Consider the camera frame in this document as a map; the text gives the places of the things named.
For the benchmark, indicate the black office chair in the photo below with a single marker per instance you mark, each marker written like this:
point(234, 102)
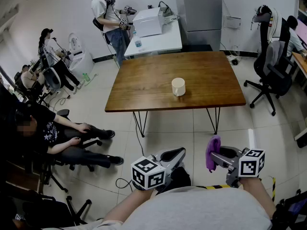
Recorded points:
point(79, 212)
point(51, 166)
point(273, 80)

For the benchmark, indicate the green bottle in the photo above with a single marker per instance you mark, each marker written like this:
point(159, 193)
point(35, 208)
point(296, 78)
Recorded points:
point(86, 77)

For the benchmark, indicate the yellow black hazard tape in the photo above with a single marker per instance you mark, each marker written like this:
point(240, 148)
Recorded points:
point(216, 187)
point(274, 188)

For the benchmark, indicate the brown wooden box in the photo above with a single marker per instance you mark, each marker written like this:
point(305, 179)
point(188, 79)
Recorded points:
point(24, 181)

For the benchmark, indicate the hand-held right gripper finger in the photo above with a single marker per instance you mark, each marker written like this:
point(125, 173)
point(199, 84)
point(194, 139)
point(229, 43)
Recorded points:
point(227, 151)
point(221, 160)

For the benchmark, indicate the black hairpin table leg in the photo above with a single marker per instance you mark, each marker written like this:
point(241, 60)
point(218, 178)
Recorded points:
point(216, 126)
point(141, 128)

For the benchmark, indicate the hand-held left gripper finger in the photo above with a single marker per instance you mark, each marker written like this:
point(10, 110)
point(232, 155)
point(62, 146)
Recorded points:
point(169, 150)
point(178, 163)

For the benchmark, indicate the grey jacket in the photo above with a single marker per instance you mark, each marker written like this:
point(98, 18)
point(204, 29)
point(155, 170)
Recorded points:
point(273, 56)

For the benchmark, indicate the striped white towel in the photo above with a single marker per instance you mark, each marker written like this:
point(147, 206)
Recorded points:
point(275, 25)

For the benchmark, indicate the wooden desk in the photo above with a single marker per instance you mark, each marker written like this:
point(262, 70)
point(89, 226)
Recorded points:
point(302, 63)

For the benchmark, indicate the purple cloth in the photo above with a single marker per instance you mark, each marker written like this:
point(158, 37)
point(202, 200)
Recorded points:
point(212, 147)

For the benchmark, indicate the clear plastic water bottle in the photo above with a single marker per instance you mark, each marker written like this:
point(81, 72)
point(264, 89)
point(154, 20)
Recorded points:
point(138, 42)

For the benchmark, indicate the black chair frame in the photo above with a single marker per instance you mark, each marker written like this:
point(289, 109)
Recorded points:
point(287, 214)

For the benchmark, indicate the person's left forearm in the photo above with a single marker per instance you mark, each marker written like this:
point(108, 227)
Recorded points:
point(129, 205)

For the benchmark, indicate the white box appliance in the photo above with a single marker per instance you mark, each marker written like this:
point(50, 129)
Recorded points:
point(147, 21)

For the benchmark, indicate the cream ceramic mug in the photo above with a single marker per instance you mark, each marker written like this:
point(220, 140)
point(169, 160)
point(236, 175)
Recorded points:
point(178, 86)

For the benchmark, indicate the pink screen monitor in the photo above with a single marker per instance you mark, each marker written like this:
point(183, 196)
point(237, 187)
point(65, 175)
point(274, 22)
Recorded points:
point(302, 32)

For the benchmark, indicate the person's right forearm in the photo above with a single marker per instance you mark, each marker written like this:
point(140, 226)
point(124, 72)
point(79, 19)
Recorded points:
point(256, 193)

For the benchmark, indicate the white table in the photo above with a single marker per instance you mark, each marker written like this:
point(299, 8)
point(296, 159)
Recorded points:
point(165, 41)

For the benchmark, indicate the person's grey shirt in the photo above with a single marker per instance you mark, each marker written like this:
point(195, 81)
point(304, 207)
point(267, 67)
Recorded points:
point(192, 210)

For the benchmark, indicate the grey handbag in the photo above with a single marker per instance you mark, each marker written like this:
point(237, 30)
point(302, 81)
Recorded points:
point(166, 13)

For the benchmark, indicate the person's black trousers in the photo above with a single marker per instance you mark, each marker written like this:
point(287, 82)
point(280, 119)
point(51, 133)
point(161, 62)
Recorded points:
point(180, 178)

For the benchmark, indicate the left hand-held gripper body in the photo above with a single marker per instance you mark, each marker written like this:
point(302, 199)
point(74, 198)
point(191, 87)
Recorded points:
point(148, 174)

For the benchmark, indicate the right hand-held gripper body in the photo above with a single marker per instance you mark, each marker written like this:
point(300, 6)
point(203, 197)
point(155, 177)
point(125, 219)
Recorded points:
point(251, 163)

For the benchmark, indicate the white rounded machine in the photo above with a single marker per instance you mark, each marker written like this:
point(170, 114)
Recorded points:
point(80, 63)

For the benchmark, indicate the white wall box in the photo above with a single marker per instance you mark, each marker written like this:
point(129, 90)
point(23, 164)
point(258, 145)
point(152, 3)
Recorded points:
point(232, 22)

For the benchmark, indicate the grey metal cabinet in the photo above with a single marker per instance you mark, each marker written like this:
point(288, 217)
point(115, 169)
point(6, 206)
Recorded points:
point(202, 13)

